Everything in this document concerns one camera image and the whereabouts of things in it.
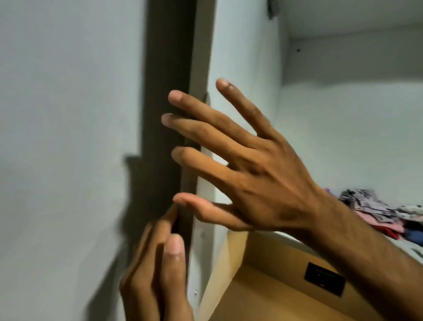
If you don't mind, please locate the blue cloth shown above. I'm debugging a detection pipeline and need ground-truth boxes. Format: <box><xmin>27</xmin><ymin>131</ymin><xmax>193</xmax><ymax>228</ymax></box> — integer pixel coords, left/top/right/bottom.
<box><xmin>404</xmin><ymin>228</ymin><xmax>423</xmax><ymax>247</ymax></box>

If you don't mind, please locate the white floral cloth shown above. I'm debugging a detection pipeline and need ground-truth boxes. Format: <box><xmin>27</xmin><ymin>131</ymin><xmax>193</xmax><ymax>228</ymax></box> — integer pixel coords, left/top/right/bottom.
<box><xmin>396</xmin><ymin>205</ymin><xmax>423</xmax><ymax>223</ymax></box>

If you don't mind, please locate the white wardrobe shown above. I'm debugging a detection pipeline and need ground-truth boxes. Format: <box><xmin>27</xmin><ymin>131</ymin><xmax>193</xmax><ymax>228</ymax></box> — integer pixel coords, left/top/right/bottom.
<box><xmin>142</xmin><ymin>0</ymin><xmax>423</xmax><ymax>321</ymax></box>

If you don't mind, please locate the red cloth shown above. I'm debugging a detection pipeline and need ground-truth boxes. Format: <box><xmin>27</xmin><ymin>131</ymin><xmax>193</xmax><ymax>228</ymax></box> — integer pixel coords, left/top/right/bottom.
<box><xmin>383</xmin><ymin>226</ymin><xmax>403</xmax><ymax>241</ymax></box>

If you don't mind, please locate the person's right hand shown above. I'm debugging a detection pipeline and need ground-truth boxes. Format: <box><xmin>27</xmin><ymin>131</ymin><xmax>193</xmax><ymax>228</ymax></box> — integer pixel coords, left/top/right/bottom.
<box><xmin>161</xmin><ymin>78</ymin><xmax>323</xmax><ymax>237</ymax></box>

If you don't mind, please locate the person's right forearm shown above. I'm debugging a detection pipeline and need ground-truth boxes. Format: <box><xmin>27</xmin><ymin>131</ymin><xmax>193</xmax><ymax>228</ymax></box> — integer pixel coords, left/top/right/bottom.
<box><xmin>297</xmin><ymin>188</ymin><xmax>423</xmax><ymax>321</ymax></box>

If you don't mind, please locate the person's left hand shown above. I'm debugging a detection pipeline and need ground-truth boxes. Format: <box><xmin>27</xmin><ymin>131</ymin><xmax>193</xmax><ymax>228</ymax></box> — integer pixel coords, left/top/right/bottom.
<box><xmin>119</xmin><ymin>202</ymin><xmax>195</xmax><ymax>321</ymax></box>

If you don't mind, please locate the black rectangular plate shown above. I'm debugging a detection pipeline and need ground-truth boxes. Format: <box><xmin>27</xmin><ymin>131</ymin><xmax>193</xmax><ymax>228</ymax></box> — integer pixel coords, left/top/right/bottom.
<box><xmin>304</xmin><ymin>262</ymin><xmax>346</xmax><ymax>297</ymax></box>

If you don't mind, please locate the light wooden drawer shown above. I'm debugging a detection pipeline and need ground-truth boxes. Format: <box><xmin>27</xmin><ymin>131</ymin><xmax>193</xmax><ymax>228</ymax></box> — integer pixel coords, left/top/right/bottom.
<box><xmin>198</xmin><ymin>230</ymin><xmax>392</xmax><ymax>321</ymax></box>

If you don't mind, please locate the pink cloth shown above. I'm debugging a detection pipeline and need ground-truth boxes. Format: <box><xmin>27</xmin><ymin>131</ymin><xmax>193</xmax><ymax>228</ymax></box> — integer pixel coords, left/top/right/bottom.
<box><xmin>354</xmin><ymin>210</ymin><xmax>406</xmax><ymax>233</ymax></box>

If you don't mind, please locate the grey patterned cloth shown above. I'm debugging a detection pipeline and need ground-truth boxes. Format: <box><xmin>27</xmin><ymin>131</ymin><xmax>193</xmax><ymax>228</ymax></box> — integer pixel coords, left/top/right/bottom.
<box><xmin>338</xmin><ymin>188</ymin><xmax>397</xmax><ymax>216</ymax></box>

